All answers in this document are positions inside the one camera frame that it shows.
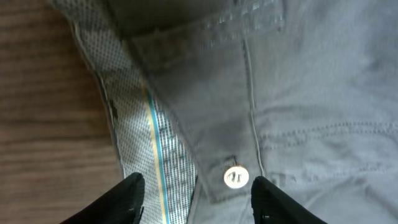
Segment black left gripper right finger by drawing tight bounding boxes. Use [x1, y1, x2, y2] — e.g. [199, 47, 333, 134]
[251, 176, 326, 224]

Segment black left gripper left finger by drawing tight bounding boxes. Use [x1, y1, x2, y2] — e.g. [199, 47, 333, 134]
[62, 172, 145, 224]

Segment grey shorts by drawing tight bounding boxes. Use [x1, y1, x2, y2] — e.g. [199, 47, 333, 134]
[52, 0, 397, 223]

